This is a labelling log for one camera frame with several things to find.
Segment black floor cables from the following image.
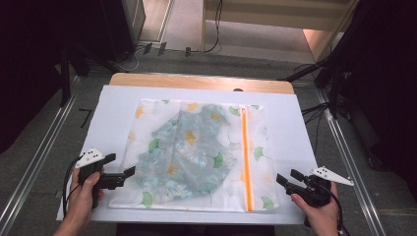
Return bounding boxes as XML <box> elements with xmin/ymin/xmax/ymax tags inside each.
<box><xmin>300</xmin><ymin>101</ymin><xmax>332</xmax><ymax>155</ymax></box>

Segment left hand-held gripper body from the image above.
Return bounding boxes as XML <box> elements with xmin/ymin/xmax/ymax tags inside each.
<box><xmin>74</xmin><ymin>147</ymin><xmax>128</xmax><ymax>192</ymax></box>

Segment black hanging cable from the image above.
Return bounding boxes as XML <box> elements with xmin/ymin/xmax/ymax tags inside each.
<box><xmin>188</xmin><ymin>0</ymin><xmax>224</xmax><ymax>55</ymax></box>

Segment metal floor rail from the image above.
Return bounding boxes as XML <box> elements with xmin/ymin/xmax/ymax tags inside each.
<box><xmin>315</xmin><ymin>88</ymin><xmax>387</xmax><ymax>236</ymax></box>
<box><xmin>0</xmin><ymin>77</ymin><xmax>82</xmax><ymax>232</ymax></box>

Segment black metal stand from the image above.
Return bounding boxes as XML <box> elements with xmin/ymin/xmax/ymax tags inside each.
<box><xmin>58</xmin><ymin>45</ymin><xmax>72</xmax><ymax>108</ymax></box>

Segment dark cabinet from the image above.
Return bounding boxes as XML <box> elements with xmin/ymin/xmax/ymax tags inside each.
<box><xmin>99</xmin><ymin>0</ymin><xmax>147</xmax><ymax>63</ymax></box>

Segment blue floral garment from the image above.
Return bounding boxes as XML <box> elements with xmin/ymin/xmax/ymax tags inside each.
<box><xmin>134</xmin><ymin>103</ymin><xmax>238</xmax><ymax>202</ymax></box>

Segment wooden table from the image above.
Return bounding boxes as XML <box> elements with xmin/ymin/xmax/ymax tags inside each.
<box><xmin>108</xmin><ymin>72</ymin><xmax>295</xmax><ymax>95</ymax></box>

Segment person's left hand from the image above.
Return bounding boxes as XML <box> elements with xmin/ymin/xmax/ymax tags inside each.
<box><xmin>66</xmin><ymin>168</ymin><xmax>105</xmax><ymax>224</ymax></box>

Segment leaf print mesh laundry bag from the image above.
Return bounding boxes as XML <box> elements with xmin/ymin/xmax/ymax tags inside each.
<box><xmin>107</xmin><ymin>98</ymin><xmax>280</xmax><ymax>212</ymax></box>

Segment white paper sheet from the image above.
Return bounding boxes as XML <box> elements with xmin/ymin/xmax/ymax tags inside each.
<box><xmin>56</xmin><ymin>85</ymin><xmax>319</xmax><ymax>226</ymax></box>

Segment person's right hand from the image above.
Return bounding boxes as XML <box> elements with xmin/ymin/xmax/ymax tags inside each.
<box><xmin>290</xmin><ymin>182</ymin><xmax>340</xmax><ymax>236</ymax></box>

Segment left hand-held gripper cable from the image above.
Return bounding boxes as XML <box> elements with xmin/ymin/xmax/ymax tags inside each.
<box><xmin>61</xmin><ymin>156</ymin><xmax>84</xmax><ymax>218</ymax></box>

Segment hand-held gripper cable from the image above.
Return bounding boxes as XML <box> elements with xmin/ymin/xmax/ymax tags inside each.
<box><xmin>319</xmin><ymin>184</ymin><xmax>351</xmax><ymax>236</ymax></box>
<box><xmin>61</xmin><ymin>156</ymin><xmax>84</xmax><ymax>218</ymax></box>

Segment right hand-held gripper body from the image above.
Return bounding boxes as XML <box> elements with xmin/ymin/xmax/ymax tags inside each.
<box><xmin>285</xmin><ymin>166</ymin><xmax>355</xmax><ymax>208</ymax></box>

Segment black stand with curtain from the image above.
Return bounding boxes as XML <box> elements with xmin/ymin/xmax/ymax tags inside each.
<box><xmin>278</xmin><ymin>0</ymin><xmax>417</xmax><ymax>191</ymax></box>

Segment light wooden shelf unit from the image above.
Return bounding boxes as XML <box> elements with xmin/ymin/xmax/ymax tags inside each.
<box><xmin>201</xmin><ymin>0</ymin><xmax>359</xmax><ymax>64</ymax></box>

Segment right hand-held gripper cable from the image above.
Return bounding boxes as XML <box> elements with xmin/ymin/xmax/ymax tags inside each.
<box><xmin>319</xmin><ymin>184</ymin><xmax>351</xmax><ymax>236</ymax></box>

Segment white floor cable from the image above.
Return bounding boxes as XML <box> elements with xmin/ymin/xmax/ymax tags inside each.
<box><xmin>112</xmin><ymin>45</ymin><xmax>146</xmax><ymax>73</ymax></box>

